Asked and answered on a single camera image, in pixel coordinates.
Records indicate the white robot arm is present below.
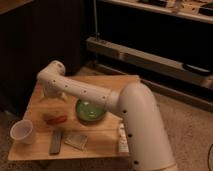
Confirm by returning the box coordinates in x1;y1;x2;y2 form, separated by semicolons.
37;60;178;171

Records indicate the white bottle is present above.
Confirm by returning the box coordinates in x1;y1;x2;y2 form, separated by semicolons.
118;123;129;154

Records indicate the dark grey rectangular block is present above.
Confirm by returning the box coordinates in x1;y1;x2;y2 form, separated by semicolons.
49;129;63;155

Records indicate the black object on shelf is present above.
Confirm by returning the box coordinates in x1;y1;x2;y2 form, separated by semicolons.
182;63;213;76

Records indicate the translucent white cup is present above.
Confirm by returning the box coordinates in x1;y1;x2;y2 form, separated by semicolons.
10;120;36;144

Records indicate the grey metal shelf rail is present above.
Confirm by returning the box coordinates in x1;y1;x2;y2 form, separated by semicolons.
86;37;213;90

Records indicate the green ceramic bowl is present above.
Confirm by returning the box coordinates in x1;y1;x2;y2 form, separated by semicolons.
75;100;106;122

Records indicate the beige sponge pad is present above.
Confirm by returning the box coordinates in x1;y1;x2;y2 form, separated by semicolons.
65;132;88;150

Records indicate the wooden table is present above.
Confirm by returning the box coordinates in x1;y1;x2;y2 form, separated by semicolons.
7;74;141;162

